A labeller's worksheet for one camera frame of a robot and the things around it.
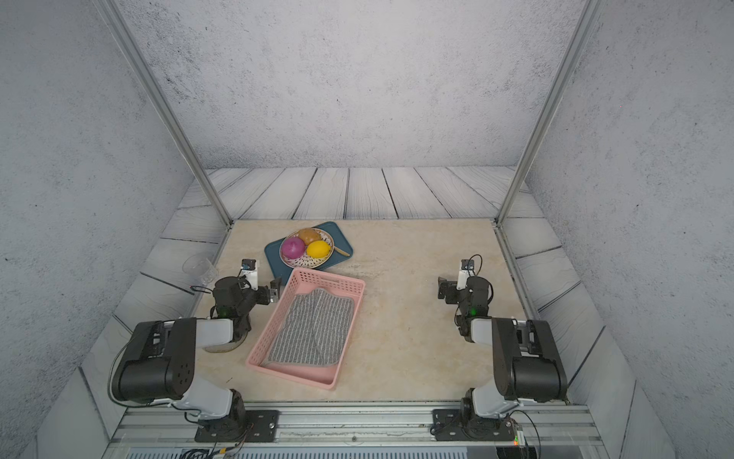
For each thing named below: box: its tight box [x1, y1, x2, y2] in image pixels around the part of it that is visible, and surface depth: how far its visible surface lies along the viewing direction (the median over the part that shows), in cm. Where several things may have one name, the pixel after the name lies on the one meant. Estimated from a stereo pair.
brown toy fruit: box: [298, 227, 323, 245], surface depth 113 cm
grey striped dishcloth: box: [266, 287, 355, 367], surface depth 92 cm
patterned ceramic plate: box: [279, 227, 335, 269], surface depth 109 cm
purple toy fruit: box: [280, 236, 307, 260], surface depth 107 cm
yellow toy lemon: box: [306, 240, 332, 259], surface depth 109 cm
